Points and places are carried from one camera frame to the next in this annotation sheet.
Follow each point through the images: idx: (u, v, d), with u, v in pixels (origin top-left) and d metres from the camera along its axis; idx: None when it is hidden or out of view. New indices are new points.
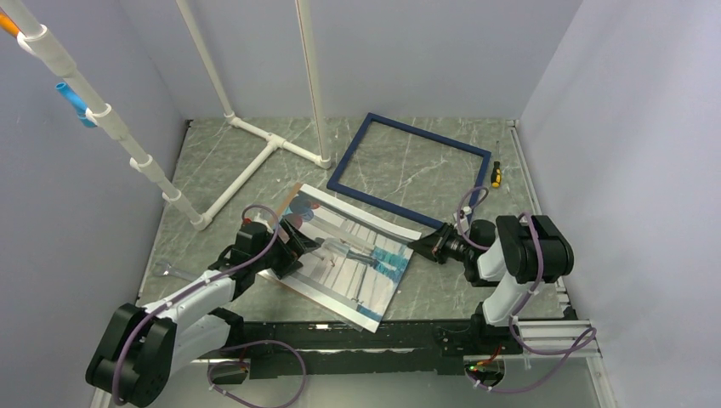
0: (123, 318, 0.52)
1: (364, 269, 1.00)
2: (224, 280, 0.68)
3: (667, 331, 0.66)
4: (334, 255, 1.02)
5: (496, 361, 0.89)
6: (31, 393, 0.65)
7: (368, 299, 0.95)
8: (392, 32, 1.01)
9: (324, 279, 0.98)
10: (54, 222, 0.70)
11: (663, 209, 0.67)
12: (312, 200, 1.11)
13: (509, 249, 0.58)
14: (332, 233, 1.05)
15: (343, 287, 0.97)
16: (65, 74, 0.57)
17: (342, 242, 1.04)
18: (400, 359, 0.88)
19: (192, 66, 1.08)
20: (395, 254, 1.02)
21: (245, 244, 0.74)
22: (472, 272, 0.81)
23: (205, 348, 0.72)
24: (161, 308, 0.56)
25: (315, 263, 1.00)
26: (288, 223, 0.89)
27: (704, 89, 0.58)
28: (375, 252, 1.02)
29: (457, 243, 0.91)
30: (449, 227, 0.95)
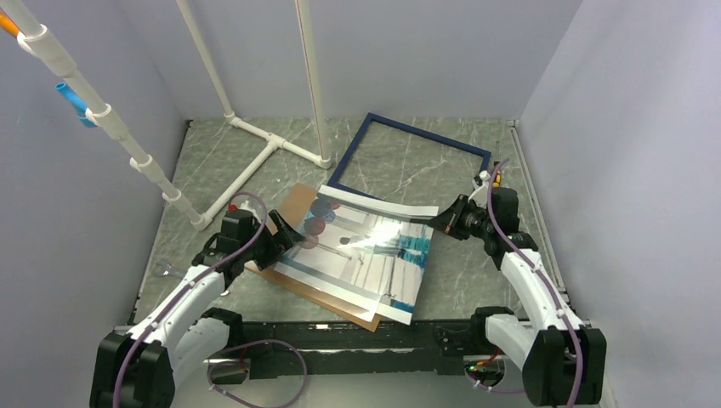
0: (111, 350, 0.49)
1: (393, 261, 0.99)
2: (212, 275, 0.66)
3: (665, 331, 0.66)
4: (360, 253, 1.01)
5: (496, 361, 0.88)
6: (32, 392, 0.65)
7: (399, 293, 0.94)
8: (392, 33, 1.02)
9: (354, 278, 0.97)
10: (55, 222, 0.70)
11: (662, 209, 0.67)
12: (332, 201, 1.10)
13: (532, 374, 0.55)
14: (357, 231, 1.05)
15: (374, 285, 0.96)
16: (65, 74, 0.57)
17: (367, 239, 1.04)
18: (400, 359, 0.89)
19: (192, 66, 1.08)
20: (418, 238, 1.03)
21: (233, 229, 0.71)
22: (495, 245, 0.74)
23: (209, 352, 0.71)
24: (148, 331, 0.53)
25: (343, 263, 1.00)
26: (277, 213, 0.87)
27: (704, 90, 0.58)
28: (400, 240, 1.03)
29: (471, 218, 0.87)
30: (463, 200, 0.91)
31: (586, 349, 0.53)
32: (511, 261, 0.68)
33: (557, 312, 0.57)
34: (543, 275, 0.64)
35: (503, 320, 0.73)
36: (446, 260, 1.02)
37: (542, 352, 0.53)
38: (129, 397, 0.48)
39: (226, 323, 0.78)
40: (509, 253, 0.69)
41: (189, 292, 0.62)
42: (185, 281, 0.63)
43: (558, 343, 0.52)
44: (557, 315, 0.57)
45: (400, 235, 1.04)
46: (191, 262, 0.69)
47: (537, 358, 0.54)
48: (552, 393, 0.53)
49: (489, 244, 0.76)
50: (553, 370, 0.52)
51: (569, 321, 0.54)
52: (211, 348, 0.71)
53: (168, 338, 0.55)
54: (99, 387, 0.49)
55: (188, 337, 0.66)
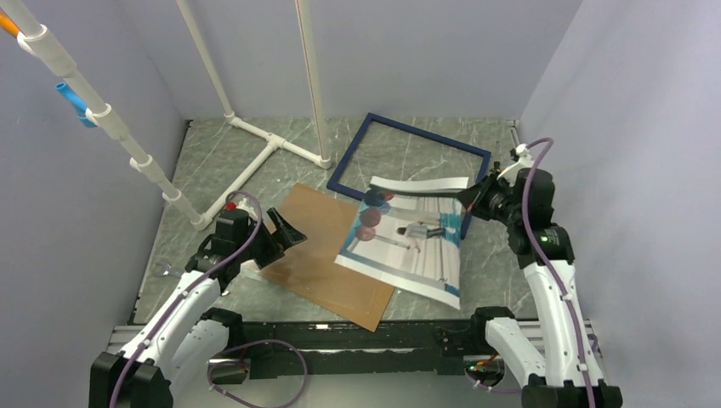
0: (105, 369, 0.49)
1: (445, 245, 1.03)
2: (207, 280, 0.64)
3: (666, 331, 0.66)
4: (417, 240, 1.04)
5: (497, 361, 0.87)
6: (32, 393, 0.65)
7: (451, 277, 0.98)
8: (392, 33, 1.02)
9: (413, 266, 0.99)
10: (54, 221, 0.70)
11: (662, 209, 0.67)
12: (384, 191, 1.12)
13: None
14: (410, 218, 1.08)
15: (431, 271, 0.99)
16: (65, 74, 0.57)
17: (420, 224, 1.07)
18: (400, 359, 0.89)
19: (192, 66, 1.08)
20: (452, 215, 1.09)
21: (227, 231, 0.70)
22: (523, 242, 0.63)
23: (211, 353, 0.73)
24: (140, 349, 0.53)
25: (402, 252, 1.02)
26: (275, 212, 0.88)
27: (705, 89, 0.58)
28: (443, 220, 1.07)
29: (498, 197, 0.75)
30: (491, 178, 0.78)
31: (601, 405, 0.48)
32: (540, 276, 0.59)
33: (577, 362, 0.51)
34: (574, 309, 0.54)
35: (504, 328, 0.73)
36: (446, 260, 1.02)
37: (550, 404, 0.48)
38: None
39: (226, 325, 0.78)
40: (541, 267, 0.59)
41: (183, 303, 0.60)
42: (178, 290, 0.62)
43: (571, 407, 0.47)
44: (576, 367, 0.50)
45: (440, 213, 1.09)
46: (185, 267, 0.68)
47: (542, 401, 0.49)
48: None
49: (516, 240, 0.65)
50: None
51: (589, 384, 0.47)
52: (213, 349, 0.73)
53: (162, 354, 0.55)
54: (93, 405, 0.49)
55: (187, 342, 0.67)
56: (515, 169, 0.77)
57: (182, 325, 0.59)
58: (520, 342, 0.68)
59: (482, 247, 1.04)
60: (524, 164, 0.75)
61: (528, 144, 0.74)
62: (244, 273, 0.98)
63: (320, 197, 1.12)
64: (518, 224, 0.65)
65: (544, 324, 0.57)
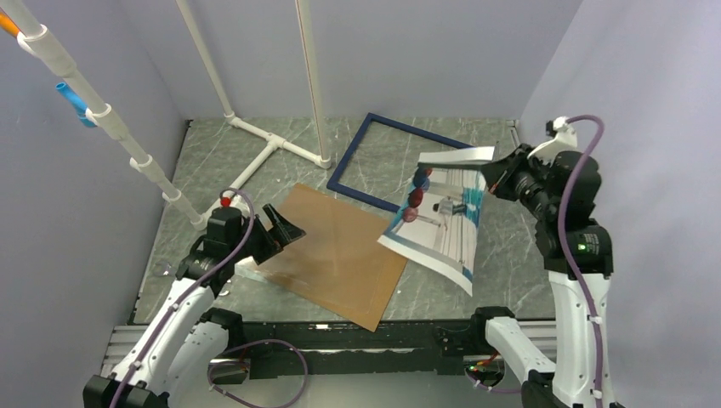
0: (98, 394, 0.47)
1: (465, 223, 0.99)
2: (197, 289, 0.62)
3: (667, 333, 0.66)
4: (447, 218, 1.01)
5: (496, 361, 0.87)
6: (33, 393, 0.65)
7: (468, 258, 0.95)
8: (393, 33, 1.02)
9: (443, 246, 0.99)
10: (54, 221, 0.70)
11: (663, 210, 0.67)
12: (428, 167, 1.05)
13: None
14: (438, 192, 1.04)
15: (454, 250, 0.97)
16: (65, 74, 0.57)
17: (449, 200, 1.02)
18: (400, 359, 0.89)
19: (192, 66, 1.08)
20: (475, 189, 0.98)
21: (218, 233, 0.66)
22: (554, 243, 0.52)
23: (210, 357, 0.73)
24: (132, 371, 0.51)
25: (434, 230, 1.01)
26: (271, 208, 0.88)
27: (705, 90, 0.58)
28: (467, 195, 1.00)
29: (529, 179, 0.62)
30: (522, 154, 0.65)
31: None
32: (569, 292, 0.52)
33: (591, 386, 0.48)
34: (599, 333, 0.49)
35: (503, 327, 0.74)
36: None
37: None
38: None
39: (226, 325, 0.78)
40: (571, 283, 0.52)
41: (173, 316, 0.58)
42: (168, 303, 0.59)
43: None
44: (589, 390, 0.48)
45: (464, 189, 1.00)
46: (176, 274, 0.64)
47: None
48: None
49: (547, 240, 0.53)
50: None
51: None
52: (212, 352, 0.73)
53: (156, 374, 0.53)
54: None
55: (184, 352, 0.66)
56: (553, 148, 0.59)
57: (174, 338, 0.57)
58: (516, 341, 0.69)
59: (482, 247, 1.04)
60: (563, 141, 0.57)
61: (569, 117, 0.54)
62: (244, 273, 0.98)
63: (320, 197, 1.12)
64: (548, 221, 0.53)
65: (562, 337, 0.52)
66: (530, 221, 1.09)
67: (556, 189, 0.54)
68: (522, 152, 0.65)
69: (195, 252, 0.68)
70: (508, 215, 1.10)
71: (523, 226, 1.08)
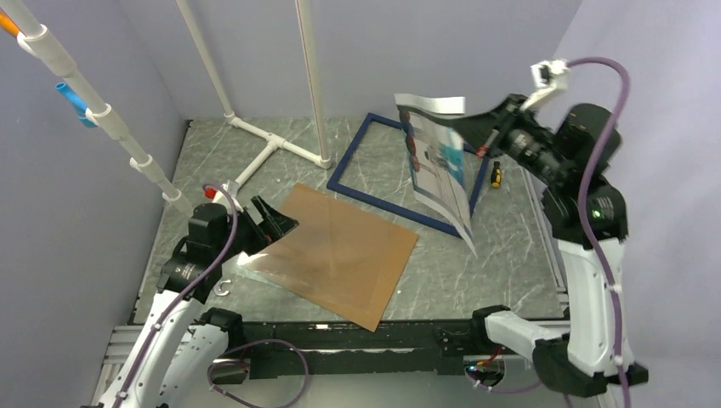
0: None
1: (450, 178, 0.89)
2: (181, 303, 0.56)
3: (667, 333, 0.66)
4: (436, 169, 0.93)
5: (496, 361, 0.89)
6: (32, 393, 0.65)
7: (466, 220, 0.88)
8: (393, 34, 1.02)
9: (448, 203, 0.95)
10: (55, 221, 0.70)
11: (664, 210, 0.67)
12: (405, 113, 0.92)
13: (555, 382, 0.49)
14: (421, 140, 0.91)
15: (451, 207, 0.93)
16: (65, 74, 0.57)
17: (429, 150, 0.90)
18: (400, 359, 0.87)
19: (191, 66, 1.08)
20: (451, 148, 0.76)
21: (201, 235, 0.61)
22: (567, 209, 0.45)
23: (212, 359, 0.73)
24: (117, 403, 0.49)
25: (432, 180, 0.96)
26: (260, 201, 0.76)
27: (703, 89, 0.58)
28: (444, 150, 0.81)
29: (526, 137, 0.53)
30: (517, 111, 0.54)
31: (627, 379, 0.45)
32: (585, 263, 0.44)
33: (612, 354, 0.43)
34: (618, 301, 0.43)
35: (503, 320, 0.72)
36: (446, 260, 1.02)
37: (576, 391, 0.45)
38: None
39: (225, 328, 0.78)
40: (587, 252, 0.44)
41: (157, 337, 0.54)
42: (151, 320, 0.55)
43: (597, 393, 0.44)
44: (610, 358, 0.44)
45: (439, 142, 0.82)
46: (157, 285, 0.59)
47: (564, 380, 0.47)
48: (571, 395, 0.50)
49: (556, 208, 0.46)
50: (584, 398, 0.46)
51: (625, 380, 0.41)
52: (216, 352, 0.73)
53: (146, 398, 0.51)
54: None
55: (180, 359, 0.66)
56: (547, 97, 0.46)
57: (162, 359, 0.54)
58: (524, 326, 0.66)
59: (482, 247, 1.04)
60: (560, 88, 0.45)
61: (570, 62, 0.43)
62: (244, 273, 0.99)
63: (320, 198, 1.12)
64: (560, 184, 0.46)
65: (576, 304, 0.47)
66: (530, 220, 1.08)
67: (567, 151, 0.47)
68: (515, 107, 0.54)
69: (178, 257, 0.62)
70: (508, 215, 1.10)
71: (522, 226, 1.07)
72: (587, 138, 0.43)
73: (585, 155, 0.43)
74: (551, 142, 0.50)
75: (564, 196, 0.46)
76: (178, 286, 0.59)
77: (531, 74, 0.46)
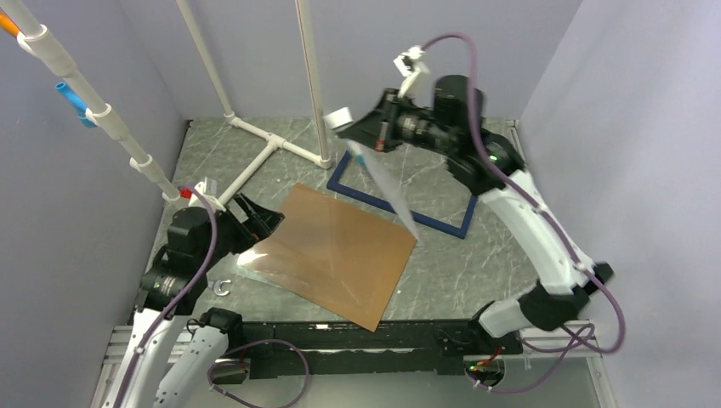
0: None
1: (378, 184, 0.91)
2: (163, 323, 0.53)
3: (666, 332, 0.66)
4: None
5: (496, 361, 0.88)
6: (31, 393, 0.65)
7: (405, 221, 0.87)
8: (393, 34, 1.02)
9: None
10: (55, 221, 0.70)
11: (662, 210, 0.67)
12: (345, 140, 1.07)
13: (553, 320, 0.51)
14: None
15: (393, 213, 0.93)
16: (65, 74, 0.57)
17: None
18: (401, 359, 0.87)
19: (191, 66, 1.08)
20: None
21: (182, 244, 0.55)
22: (472, 166, 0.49)
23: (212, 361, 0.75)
24: None
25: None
26: (244, 196, 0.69)
27: (705, 89, 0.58)
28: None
29: (412, 119, 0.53)
30: (396, 99, 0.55)
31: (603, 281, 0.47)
32: (508, 201, 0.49)
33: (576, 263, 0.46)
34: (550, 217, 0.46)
35: (496, 309, 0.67)
36: (446, 260, 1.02)
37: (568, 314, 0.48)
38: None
39: (224, 330, 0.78)
40: (505, 192, 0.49)
41: (141, 359, 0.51)
42: (133, 343, 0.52)
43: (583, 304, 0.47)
44: (576, 269, 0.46)
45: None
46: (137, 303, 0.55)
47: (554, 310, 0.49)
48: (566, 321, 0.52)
49: (462, 170, 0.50)
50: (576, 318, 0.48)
51: (594, 280, 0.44)
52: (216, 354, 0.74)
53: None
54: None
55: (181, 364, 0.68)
56: (416, 81, 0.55)
57: (150, 381, 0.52)
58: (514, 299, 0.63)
59: (482, 247, 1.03)
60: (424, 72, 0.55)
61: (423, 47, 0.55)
62: (244, 273, 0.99)
63: (320, 198, 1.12)
64: (457, 150, 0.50)
65: (525, 241, 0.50)
66: None
67: (448, 119, 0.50)
68: (393, 97, 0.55)
69: (156, 270, 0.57)
70: None
71: None
72: (459, 103, 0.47)
73: (468, 116, 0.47)
74: (432, 116, 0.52)
75: (466, 157, 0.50)
76: (159, 303, 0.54)
77: (397, 66, 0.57)
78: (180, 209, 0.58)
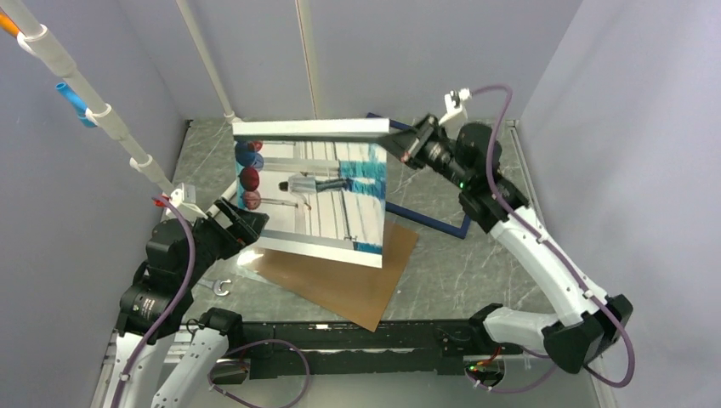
0: None
1: (340, 195, 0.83)
2: (146, 349, 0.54)
3: (666, 332, 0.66)
4: (305, 197, 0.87)
5: (496, 361, 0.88)
6: (31, 393, 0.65)
7: (362, 235, 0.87)
8: (392, 34, 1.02)
9: (309, 228, 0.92)
10: (55, 221, 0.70)
11: (661, 211, 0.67)
12: (251, 140, 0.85)
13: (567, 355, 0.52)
14: (291, 171, 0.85)
15: (331, 231, 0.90)
16: (65, 74, 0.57)
17: (305, 177, 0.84)
18: (401, 359, 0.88)
19: (191, 66, 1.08)
20: (366, 163, 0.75)
21: (162, 259, 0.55)
22: (478, 206, 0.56)
23: (213, 361, 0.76)
24: None
25: (292, 212, 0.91)
26: (225, 203, 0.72)
27: (705, 89, 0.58)
28: (343, 170, 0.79)
29: (440, 147, 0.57)
30: (434, 123, 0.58)
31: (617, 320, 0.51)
32: (513, 232, 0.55)
33: (581, 292, 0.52)
34: (553, 246, 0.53)
35: (503, 317, 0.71)
36: (446, 261, 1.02)
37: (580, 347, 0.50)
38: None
39: (222, 331, 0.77)
40: (508, 223, 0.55)
41: (127, 386, 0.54)
42: (117, 371, 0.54)
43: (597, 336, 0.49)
44: (582, 297, 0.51)
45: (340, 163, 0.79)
46: (119, 326, 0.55)
47: (575, 342, 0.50)
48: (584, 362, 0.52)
49: (469, 206, 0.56)
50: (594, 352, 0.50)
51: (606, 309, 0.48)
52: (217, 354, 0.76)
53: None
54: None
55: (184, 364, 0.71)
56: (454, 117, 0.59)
57: (139, 403, 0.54)
58: (522, 317, 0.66)
59: (482, 247, 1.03)
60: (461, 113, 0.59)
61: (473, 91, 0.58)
62: (244, 273, 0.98)
63: None
64: (469, 189, 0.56)
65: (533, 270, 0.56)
66: None
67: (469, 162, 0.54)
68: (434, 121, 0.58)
69: (134, 288, 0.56)
70: None
71: None
72: (478, 152, 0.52)
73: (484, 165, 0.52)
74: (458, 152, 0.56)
75: (475, 196, 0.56)
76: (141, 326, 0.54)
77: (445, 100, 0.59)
78: (159, 223, 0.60)
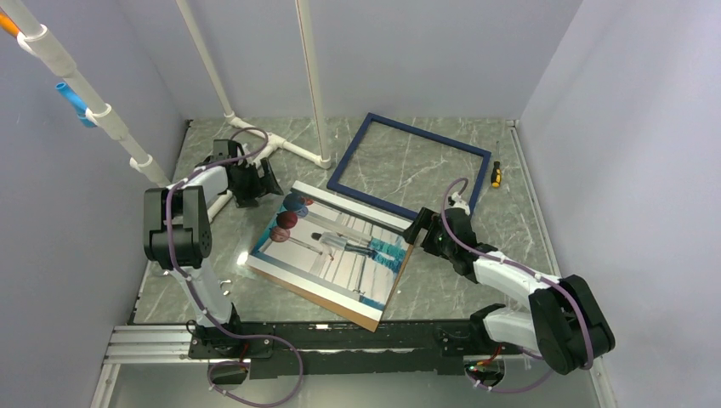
0: (155, 195, 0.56)
1: (363, 260, 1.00)
2: (218, 167, 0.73)
3: (665, 333, 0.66)
4: (332, 249, 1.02)
5: (496, 361, 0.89)
6: (31, 392, 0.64)
7: (369, 290, 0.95)
8: (391, 35, 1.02)
9: (324, 272, 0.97)
10: (53, 221, 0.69)
11: (661, 212, 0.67)
12: (305, 196, 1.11)
13: (547, 341, 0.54)
14: (329, 228, 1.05)
15: (343, 280, 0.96)
16: (65, 74, 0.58)
17: (339, 236, 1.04)
18: (400, 359, 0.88)
19: (191, 65, 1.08)
20: (393, 245, 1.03)
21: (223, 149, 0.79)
22: (462, 264, 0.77)
23: (217, 318, 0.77)
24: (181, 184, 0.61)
25: (314, 257, 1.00)
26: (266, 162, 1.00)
27: (706, 90, 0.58)
28: (372, 243, 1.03)
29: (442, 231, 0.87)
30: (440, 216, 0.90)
31: (575, 297, 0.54)
32: (482, 264, 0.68)
33: (535, 279, 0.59)
34: (509, 261, 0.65)
35: (502, 317, 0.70)
36: (445, 261, 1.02)
37: (544, 319, 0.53)
38: (181, 236, 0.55)
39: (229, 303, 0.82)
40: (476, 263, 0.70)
41: (201, 174, 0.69)
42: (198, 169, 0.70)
43: (550, 303, 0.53)
44: (536, 281, 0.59)
45: (372, 237, 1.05)
46: None
47: (541, 319, 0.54)
48: (571, 351, 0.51)
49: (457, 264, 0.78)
50: (557, 320, 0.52)
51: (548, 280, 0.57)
52: (219, 311, 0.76)
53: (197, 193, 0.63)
54: (150, 229, 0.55)
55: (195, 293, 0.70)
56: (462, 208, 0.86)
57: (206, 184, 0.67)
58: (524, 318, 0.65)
59: None
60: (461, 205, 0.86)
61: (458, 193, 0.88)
62: (243, 273, 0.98)
63: (319, 196, 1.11)
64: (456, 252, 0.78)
65: (504, 285, 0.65)
66: (530, 220, 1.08)
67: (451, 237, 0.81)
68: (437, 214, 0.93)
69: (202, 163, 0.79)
70: (508, 215, 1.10)
71: (522, 226, 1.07)
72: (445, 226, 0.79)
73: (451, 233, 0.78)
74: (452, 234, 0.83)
75: (461, 257, 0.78)
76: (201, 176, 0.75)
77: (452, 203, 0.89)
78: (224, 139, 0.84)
